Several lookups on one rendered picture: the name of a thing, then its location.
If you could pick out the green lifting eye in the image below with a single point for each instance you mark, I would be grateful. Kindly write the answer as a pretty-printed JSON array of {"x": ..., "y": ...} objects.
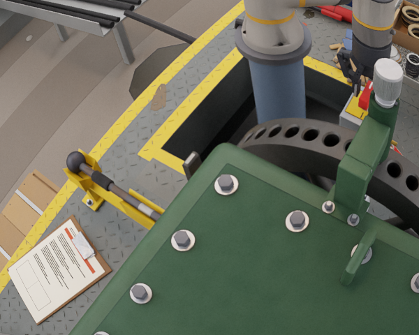
[{"x": 358, "y": 258}]

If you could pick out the brown wooden pallet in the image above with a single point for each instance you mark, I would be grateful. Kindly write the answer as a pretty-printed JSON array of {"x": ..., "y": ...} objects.
[{"x": 17, "y": 213}]

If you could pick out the tan wooden blocks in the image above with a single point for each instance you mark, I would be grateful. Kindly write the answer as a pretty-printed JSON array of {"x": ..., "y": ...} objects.
[{"x": 339, "y": 59}]

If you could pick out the green pump body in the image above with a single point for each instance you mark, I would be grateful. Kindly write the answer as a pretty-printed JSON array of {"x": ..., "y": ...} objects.
[{"x": 251, "y": 251}]

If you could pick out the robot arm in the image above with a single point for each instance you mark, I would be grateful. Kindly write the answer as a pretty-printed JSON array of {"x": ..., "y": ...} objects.
[{"x": 270, "y": 24}]

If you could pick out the grey metal tray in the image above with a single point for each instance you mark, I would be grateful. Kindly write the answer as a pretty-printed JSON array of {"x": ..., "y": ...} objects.
[{"x": 417, "y": 90}]

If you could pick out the cardboard box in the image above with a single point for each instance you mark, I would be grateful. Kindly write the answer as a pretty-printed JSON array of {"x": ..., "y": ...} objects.
[{"x": 403, "y": 35}]

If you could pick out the dark ball-ended bar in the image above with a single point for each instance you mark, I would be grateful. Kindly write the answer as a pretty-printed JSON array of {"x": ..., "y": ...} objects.
[{"x": 104, "y": 181}]

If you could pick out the brown clipboard with paper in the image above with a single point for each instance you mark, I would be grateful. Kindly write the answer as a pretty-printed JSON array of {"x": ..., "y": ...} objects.
[{"x": 57, "y": 272}]

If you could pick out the small grey hex bolt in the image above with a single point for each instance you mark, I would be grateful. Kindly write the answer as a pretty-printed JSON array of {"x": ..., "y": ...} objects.
[
  {"x": 328, "y": 206},
  {"x": 353, "y": 219}
]

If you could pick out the yellow bar stand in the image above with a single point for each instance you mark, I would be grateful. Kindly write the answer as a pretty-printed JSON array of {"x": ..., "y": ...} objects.
[{"x": 96, "y": 197}]

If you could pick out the dark grey block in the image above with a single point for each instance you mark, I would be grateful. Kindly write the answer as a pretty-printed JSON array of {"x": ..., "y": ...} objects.
[{"x": 191, "y": 165}]

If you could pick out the red isolator switch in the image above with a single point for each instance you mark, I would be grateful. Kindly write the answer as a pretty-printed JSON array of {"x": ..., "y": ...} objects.
[{"x": 365, "y": 96}]

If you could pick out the silver knurled lock pin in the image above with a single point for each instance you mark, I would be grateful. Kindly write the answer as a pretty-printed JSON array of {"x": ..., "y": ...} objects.
[{"x": 388, "y": 82}]

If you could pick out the grey yellow isolator box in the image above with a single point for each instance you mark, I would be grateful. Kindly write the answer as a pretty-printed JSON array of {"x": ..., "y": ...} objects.
[{"x": 349, "y": 113}]

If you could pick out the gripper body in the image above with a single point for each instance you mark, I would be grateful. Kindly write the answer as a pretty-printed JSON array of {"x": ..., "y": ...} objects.
[{"x": 370, "y": 47}]

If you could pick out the red tool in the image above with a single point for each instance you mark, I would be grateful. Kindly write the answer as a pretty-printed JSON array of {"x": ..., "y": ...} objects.
[{"x": 330, "y": 12}]

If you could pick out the black washer stack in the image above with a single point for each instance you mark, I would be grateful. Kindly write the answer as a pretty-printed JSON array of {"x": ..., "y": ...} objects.
[{"x": 413, "y": 63}]

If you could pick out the red tag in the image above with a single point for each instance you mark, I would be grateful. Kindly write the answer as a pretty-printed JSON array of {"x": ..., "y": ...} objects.
[{"x": 395, "y": 148}]

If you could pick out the blue block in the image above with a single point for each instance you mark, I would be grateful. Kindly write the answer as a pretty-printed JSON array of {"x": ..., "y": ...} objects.
[{"x": 348, "y": 37}]

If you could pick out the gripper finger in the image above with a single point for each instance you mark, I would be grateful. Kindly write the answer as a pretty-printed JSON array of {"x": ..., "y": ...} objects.
[{"x": 343, "y": 58}]

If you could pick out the grey rack with black pipes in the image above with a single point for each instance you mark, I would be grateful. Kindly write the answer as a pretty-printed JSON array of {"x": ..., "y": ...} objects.
[{"x": 73, "y": 12}]

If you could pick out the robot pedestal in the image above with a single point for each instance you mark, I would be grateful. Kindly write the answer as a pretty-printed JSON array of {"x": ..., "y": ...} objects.
[{"x": 277, "y": 90}]

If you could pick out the dark holed flywheel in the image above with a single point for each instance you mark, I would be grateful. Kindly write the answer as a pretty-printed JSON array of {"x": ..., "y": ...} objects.
[{"x": 310, "y": 134}]

